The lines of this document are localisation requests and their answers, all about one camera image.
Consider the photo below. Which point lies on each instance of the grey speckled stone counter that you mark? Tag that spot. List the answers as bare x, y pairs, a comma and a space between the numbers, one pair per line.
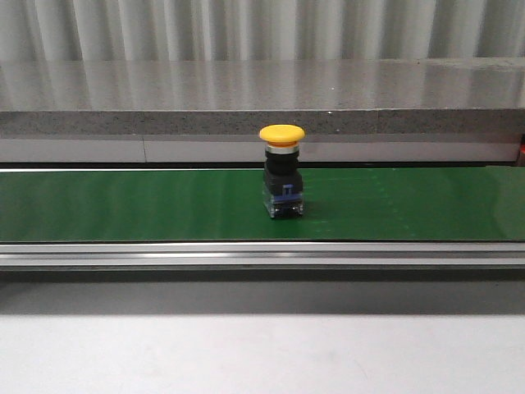
375, 111

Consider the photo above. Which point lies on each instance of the aluminium conveyor frame rail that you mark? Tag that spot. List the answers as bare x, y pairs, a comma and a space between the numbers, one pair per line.
263, 261

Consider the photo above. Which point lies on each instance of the green conveyor belt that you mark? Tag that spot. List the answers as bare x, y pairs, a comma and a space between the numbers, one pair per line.
340, 204

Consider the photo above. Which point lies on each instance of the white pleated curtain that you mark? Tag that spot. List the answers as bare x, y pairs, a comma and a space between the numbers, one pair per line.
250, 30

